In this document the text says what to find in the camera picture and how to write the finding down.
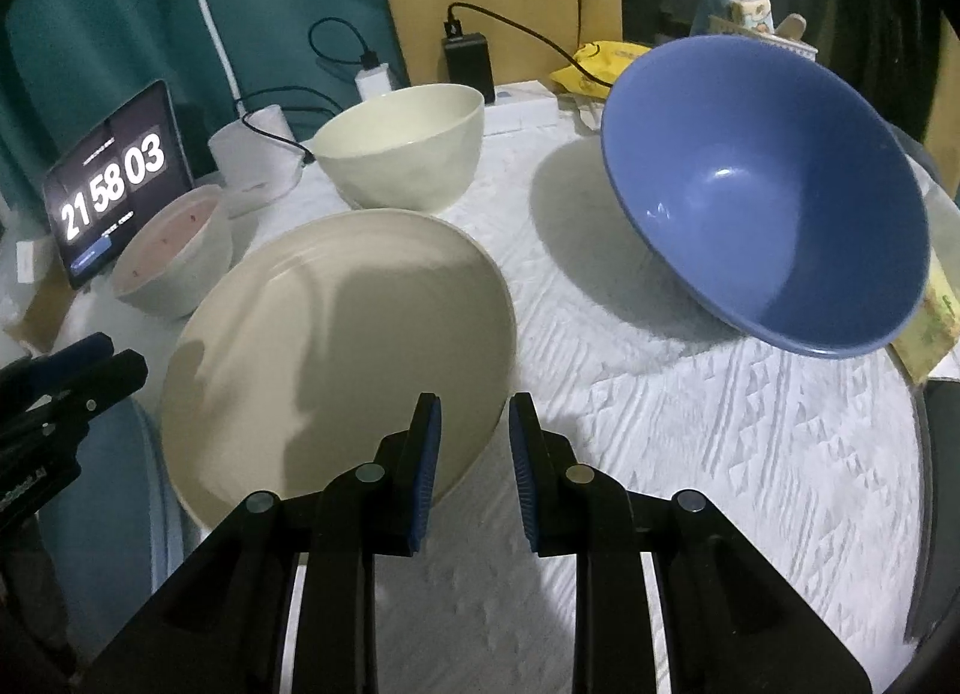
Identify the yellow-green packet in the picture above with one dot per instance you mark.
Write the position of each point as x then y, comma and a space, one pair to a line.
930, 326

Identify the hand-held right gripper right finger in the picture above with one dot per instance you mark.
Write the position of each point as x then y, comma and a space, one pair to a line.
526, 473

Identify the brown cardboard box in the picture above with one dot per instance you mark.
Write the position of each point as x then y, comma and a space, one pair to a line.
41, 319

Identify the yellow bag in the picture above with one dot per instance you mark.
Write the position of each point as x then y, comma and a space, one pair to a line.
600, 60

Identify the small white box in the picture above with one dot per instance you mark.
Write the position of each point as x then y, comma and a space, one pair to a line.
25, 260

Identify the tablet showing clock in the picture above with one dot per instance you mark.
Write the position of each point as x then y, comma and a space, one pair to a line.
112, 177

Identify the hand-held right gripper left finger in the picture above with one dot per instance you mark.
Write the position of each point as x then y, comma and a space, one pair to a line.
421, 473

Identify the white power strip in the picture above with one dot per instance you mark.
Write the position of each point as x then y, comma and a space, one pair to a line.
525, 113

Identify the white quilted tablecloth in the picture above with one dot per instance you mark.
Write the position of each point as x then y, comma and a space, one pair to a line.
675, 454

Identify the cream plate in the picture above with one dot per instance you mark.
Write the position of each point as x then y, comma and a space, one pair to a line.
337, 334

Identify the cream bowl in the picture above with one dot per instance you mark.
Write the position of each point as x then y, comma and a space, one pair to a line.
397, 169

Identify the black power adapter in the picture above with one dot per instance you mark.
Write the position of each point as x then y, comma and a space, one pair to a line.
469, 64

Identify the white charger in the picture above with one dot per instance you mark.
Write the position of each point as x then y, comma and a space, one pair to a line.
373, 83

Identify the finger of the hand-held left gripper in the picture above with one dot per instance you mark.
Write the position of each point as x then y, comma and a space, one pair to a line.
67, 356
97, 383

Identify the dark cloth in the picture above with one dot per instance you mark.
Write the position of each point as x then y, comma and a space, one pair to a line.
862, 27

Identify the white desk lamp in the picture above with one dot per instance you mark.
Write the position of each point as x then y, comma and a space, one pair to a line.
255, 154

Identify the white bowl with pink spots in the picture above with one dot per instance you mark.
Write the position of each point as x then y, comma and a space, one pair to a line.
180, 274

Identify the teal curtain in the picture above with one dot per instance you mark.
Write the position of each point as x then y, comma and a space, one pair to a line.
90, 42

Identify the blue bowl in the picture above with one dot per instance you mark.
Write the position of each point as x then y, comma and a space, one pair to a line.
750, 214

